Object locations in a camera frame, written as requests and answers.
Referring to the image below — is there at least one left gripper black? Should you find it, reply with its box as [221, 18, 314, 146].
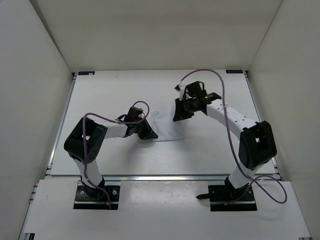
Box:
[134, 117, 158, 140]

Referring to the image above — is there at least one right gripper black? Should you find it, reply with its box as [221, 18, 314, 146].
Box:
[174, 97, 197, 122]

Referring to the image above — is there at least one white skirt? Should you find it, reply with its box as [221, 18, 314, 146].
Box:
[151, 110, 184, 142]

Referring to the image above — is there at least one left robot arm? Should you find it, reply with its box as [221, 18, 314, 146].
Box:
[63, 106, 158, 199]

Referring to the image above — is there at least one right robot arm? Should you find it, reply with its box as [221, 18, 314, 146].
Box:
[173, 81, 277, 200]

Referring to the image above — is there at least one right blue corner label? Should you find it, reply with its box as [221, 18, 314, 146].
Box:
[225, 69, 244, 74]

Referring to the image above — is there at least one blue corner label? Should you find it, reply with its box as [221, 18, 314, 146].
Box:
[77, 71, 95, 76]
[225, 69, 244, 74]

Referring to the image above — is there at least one left blue corner label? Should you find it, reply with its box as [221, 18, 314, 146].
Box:
[77, 71, 95, 76]

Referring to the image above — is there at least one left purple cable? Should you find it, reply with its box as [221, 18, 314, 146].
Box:
[82, 100, 151, 208]

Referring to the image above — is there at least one purple cable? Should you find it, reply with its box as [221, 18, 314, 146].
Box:
[178, 69, 288, 208]
[82, 100, 151, 208]

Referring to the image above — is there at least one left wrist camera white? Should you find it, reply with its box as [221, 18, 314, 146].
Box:
[138, 108, 145, 119]

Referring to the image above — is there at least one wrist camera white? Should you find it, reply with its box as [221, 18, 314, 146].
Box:
[138, 108, 145, 119]
[174, 83, 190, 101]

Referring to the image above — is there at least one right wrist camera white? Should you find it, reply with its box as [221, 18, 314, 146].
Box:
[174, 83, 190, 101]

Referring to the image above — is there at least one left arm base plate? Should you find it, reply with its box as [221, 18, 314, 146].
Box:
[73, 182, 121, 210]

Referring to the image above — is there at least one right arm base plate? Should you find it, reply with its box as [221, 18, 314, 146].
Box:
[196, 180, 258, 212]

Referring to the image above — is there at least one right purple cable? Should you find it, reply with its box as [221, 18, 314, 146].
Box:
[178, 69, 288, 208]

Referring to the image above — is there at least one aluminium front rail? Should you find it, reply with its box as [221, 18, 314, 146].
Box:
[44, 174, 281, 183]

